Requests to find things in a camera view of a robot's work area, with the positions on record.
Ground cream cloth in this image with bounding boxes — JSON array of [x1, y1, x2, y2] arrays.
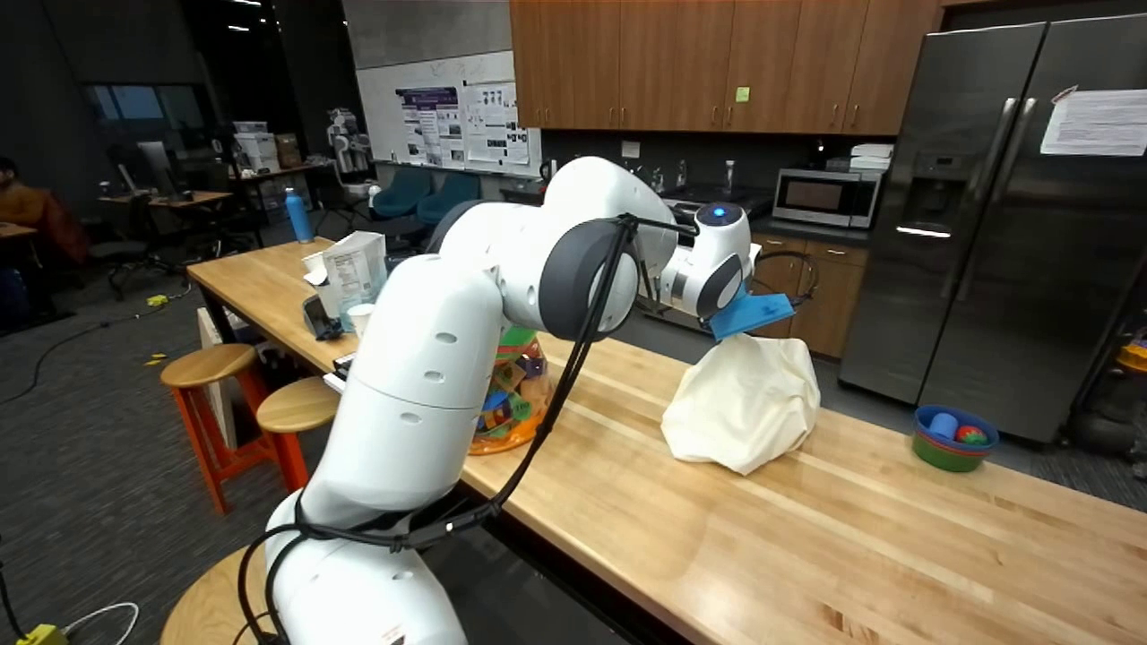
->
[[661, 334, 822, 477]]

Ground clear jar of colourful blocks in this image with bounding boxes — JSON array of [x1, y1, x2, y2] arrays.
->
[[468, 327, 553, 456]]

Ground row of teal chairs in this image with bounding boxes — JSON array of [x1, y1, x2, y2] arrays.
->
[[371, 167, 483, 226]]

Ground poster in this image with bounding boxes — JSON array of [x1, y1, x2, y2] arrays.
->
[[461, 82, 531, 167], [396, 86, 466, 168]]

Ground white carton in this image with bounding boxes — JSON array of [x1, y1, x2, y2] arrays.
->
[[321, 231, 388, 332]]

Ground black phone holder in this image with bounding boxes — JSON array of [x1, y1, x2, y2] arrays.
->
[[303, 294, 344, 342]]

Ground wooden base cabinet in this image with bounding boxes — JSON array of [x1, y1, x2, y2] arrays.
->
[[748, 233, 869, 360]]

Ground microwave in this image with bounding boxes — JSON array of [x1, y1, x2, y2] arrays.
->
[[772, 168, 884, 230]]

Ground whiteboard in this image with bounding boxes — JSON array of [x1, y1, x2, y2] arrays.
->
[[355, 51, 544, 178]]

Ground white humanoid robot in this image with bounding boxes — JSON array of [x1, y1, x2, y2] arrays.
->
[[326, 107, 374, 177]]

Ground wooden stool with orange legs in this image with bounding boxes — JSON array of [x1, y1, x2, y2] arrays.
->
[[160, 344, 273, 516], [256, 376, 342, 493]]

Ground blue water bottle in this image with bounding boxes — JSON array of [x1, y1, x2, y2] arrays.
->
[[285, 187, 315, 245]]

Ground stack of boxes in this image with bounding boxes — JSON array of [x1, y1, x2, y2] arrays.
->
[[232, 120, 306, 176]]

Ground green bowl with blue rim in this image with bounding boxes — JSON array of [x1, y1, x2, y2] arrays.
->
[[912, 405, 1000, 473]]

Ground stainless steel refrigerator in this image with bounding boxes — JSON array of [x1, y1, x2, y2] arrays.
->
[[840, 13, 1147, 445]]

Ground black office chair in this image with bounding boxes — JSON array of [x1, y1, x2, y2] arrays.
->
[[88, 192, 178, 302]]

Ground round wooden stool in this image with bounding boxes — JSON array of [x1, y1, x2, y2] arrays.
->
[[160, 546, 274, 645]]

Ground person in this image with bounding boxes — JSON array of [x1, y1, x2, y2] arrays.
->
[[0, 157, 91, 267]]

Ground paper sheet on refrigerator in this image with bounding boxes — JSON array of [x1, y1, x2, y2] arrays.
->
[[1039, 86, 1147, 159]]

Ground wooden wall cabinets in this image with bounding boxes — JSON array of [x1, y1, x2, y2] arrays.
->
[[509, 0, 944, 136]]

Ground black cable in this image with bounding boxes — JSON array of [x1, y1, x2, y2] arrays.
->
[[0, 285, 194, 406]]

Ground white cable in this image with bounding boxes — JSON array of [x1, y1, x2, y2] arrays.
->
[[61, 601, 141, 645]]

